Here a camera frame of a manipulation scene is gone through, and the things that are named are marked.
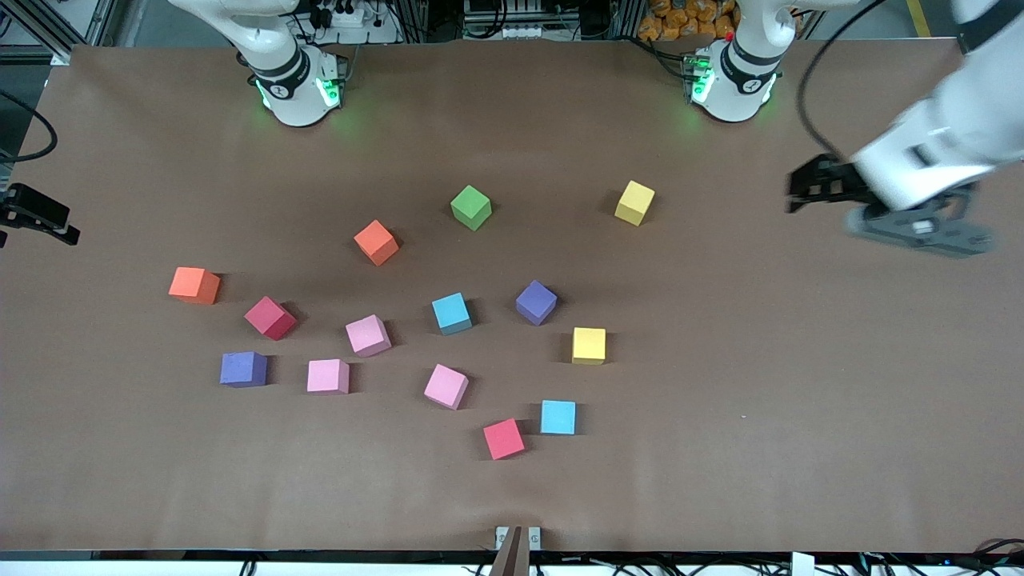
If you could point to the green foam cube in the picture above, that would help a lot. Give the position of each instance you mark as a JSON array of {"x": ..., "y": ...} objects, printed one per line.
[{"x": 470, "y": 206}]

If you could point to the crimson foam cube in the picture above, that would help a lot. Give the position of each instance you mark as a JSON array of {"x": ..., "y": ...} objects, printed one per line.
[{"x": 269, "y": 317}]

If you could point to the teal blue foam cube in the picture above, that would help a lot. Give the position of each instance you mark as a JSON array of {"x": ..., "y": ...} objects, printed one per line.
[{"x": 450, "y": 312}]

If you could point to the metal equipment rack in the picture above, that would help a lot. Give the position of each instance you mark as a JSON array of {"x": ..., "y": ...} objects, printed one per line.
[{"x": 512, "y": 32}]

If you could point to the aluminium frame profile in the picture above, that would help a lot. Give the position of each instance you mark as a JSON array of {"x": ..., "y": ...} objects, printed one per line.
[{"x": 60, "y": 28}]

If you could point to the small metal bracket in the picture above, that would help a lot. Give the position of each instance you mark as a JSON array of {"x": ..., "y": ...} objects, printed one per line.
[{"x": 534, "y": 538}]

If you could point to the orange fruit net bag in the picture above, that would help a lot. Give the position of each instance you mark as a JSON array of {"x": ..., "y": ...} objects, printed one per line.
[{"x": 680, "y": 20}]

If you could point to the aluminium frame post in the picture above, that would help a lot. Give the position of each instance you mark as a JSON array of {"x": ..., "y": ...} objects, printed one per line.
[{"x": 510, "y": 556}]

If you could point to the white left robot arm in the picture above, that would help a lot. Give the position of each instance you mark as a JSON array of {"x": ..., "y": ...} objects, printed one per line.
[{"x": 732, "y": 88}]

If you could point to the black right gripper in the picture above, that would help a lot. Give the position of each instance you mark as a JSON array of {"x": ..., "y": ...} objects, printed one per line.
[{"x": 32, "y": 210}]

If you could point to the purple foam cube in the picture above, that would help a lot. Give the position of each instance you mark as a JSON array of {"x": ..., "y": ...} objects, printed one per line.
[
  {"x": 535, "y": 302},
  {"x": 242, "y": 368}
]

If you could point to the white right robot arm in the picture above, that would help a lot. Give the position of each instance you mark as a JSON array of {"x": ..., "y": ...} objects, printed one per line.
[{"x": 292, "y": 96}]

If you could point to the orange foam cube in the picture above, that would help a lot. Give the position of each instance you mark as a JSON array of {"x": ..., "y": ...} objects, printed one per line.
[
  {"x": 376, "y": 242},
  {"x": 192, "y": 284}
]

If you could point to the white power strip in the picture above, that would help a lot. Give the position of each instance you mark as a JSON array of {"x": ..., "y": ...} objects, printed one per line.
[{"x": 348, "y": 20}]

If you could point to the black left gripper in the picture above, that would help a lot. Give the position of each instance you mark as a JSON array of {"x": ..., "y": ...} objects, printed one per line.
[{"x": 837, "y": 182}]

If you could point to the red foam cube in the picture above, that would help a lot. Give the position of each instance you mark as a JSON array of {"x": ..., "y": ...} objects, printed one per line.
[{"x": 503, "y": 438}]

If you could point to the yellow foam cube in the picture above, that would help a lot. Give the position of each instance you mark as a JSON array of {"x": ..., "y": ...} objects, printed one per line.
[
  {"x": 634, "y": 202},
  {"x": 589, "y": 344}
]

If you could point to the pink foam cube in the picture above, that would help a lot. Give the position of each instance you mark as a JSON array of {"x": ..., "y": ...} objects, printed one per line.
[
  {"x": 327, "y": 375},
  {"x": 445, "y": 386},
  {"x": 367, "y": 334}
]

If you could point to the light blue foam cube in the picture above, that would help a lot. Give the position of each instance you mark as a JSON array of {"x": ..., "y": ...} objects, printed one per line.
[{"x": 558, "y": 417}]

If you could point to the brown table cover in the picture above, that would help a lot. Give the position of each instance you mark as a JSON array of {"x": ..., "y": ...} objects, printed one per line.
[{"x": 800, "y": 360}]

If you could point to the white paper tag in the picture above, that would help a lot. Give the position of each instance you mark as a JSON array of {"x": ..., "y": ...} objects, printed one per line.
[{"x": 802, "y": 566}]

